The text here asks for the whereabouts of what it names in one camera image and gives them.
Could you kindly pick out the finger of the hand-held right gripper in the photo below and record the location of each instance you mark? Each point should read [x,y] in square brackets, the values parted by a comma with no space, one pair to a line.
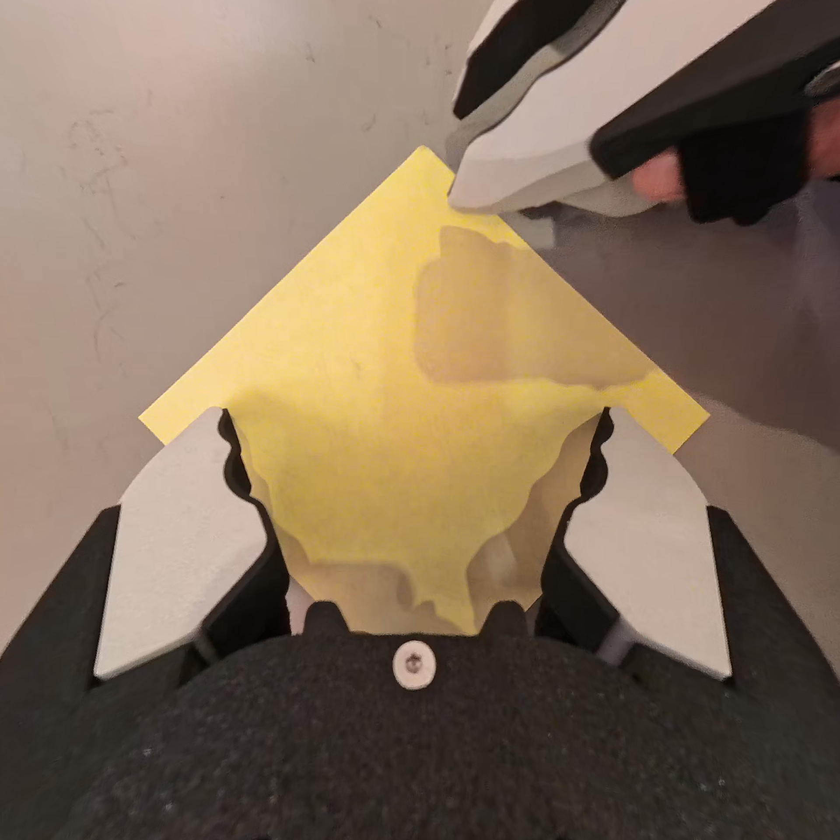
[499,26]
[538,151]

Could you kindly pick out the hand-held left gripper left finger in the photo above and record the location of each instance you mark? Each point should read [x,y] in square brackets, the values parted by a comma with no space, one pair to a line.
[177,544]

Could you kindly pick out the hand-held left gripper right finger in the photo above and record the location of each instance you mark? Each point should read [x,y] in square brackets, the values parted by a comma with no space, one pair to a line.
[649,551]

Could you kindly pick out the yellow and grey origami paper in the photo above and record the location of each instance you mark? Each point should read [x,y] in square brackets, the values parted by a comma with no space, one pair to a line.
[367,367]

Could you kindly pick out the person's right hand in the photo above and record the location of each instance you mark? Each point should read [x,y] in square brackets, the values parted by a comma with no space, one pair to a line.
[659,180]

